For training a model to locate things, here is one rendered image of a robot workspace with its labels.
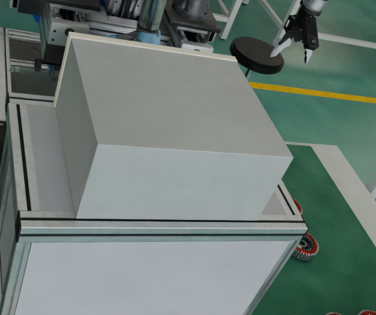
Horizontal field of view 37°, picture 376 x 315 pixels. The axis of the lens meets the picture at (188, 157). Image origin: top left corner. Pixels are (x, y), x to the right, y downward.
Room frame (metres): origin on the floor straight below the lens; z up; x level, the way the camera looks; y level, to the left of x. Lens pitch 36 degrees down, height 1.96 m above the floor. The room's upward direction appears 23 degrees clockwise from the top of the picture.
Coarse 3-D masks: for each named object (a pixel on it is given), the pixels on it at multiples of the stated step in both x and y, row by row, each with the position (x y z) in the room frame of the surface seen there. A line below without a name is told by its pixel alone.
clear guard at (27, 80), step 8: (16, 72) 1.26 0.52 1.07; (24, 72) 1.27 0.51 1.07; (32, 72) 1.29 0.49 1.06; (40, 72) 1.30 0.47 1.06; (48, 72) 1.32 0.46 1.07; (56, 72) 1.33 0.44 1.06; (16, 80) 1.22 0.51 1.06; (24, 80) 1.24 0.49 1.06; (32, 80) 1.25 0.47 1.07; (40, 80) 1.27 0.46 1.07; (48, 80) 1.28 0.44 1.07; (56, 80) 1.30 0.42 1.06; (16, 88) 1.19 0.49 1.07; (24, 88) 1.20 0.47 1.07; (32, 88) 1.22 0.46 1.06; (40, 88) 1.23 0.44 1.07; (48, 88) 1.25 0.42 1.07
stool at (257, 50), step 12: (240, 48) 3.09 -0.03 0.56; (252, 48) 3.16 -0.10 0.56; (264, 48) 3.23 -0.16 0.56; (240, 60) 3.01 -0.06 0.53; (252, 60) 3.01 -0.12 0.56; (264, 60) 3.07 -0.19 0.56; (276, 60) 3.14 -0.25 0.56; (252, 72) 3.15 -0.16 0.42; (264, 72) 3.01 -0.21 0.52; (276, 72) 3.07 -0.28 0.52
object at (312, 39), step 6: (306, 18) 1.82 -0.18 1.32; (312, 18) 1.84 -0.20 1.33; (306, 24) 1.80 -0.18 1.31; (312, 24) 1.82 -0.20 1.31; (306, 30) 1.79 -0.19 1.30; (312, 30) 1.80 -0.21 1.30; (306, 36) 1.77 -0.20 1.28; (312, 36) 1.78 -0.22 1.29; (306, 42) 1.76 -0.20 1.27; (312, 42) 1.76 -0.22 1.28; (318, 42) 1.78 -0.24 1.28; (306, 48) 1.76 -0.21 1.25; (312, 48) 1.76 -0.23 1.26
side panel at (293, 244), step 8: (288, 248) 1.06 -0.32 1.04; (280, 256) 1.06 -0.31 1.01; (288, 256) 1.07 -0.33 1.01; (280, 264) 1.07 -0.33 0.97; (272, 272) 1.06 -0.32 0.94; (272, 280) 1.07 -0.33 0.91; (264, 288) 1.07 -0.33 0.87; (256, 296) 1.06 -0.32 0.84; (256, 304) 1.07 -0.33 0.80; (248, 312) 1.07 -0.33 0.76
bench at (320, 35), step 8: (248, 0) 5.28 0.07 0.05; (264, 0) 5.03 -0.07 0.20; (296, 0) 4.59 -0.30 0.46; (264, 8) 4.94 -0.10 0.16; (296, 8) 4.60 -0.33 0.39; (272, 16) 4.79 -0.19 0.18; (288, 16) 4.60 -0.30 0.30; (280, 24) 4.65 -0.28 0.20; (280, 32) 4.60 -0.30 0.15; (328, 40) 4.85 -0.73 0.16; (336, 40) 4.89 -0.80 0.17; (344, 40) 4.93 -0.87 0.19; (352, 40) 4.98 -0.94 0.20; (360, 40) 5.07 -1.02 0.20
